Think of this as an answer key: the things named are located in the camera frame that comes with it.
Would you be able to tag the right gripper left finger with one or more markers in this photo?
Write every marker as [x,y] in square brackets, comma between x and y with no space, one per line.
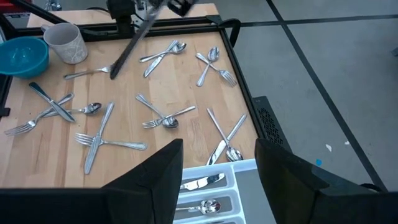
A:
[161,174]

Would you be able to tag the grey ceramic mug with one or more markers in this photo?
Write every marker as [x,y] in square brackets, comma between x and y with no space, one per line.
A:
[66,43]

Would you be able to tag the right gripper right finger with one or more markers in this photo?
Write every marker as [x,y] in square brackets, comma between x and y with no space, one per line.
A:
[286,180]

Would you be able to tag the blue tape dot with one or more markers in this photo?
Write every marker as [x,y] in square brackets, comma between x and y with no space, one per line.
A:
[318,162]

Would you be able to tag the teal bowl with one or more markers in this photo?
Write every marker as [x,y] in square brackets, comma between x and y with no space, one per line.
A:
[21,57]

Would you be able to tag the black perforated metal box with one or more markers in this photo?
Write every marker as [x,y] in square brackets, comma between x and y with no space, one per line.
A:
[270,124]

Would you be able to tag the white cutlery tray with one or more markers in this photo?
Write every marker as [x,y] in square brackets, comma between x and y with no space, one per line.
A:
[231,166]

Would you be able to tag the small silver spoon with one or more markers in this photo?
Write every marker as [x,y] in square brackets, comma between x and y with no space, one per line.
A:
[211,206]

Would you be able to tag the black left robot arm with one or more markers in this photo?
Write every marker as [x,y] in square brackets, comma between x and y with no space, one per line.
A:
[122,12]

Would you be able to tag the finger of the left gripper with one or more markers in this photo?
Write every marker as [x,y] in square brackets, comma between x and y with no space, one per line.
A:
[124,59]

